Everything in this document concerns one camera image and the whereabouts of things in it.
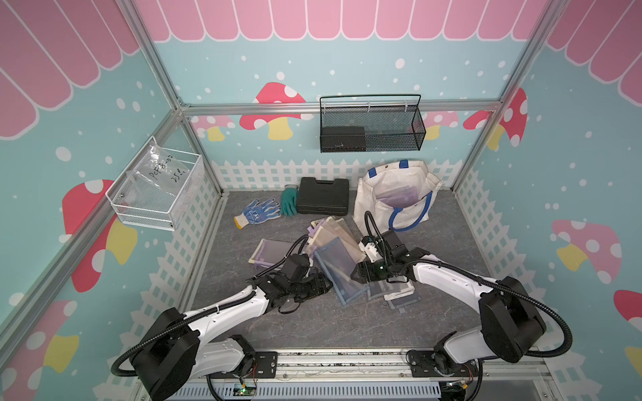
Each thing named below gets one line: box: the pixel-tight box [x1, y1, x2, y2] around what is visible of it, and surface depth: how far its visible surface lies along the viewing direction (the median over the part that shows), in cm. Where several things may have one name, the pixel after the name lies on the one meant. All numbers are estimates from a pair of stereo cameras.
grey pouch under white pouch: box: [387, 290, 423, 315], surface depth 87 cm
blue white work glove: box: [234, 197, 281, 229], surface depth 114 cm
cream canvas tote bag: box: [353, 159, 444, 236], surface depth 102 cm
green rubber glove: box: [280, 183, 299, 216], surface depth 115 cm
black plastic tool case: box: [296, 177, 350, 217], surface depth 118 cm
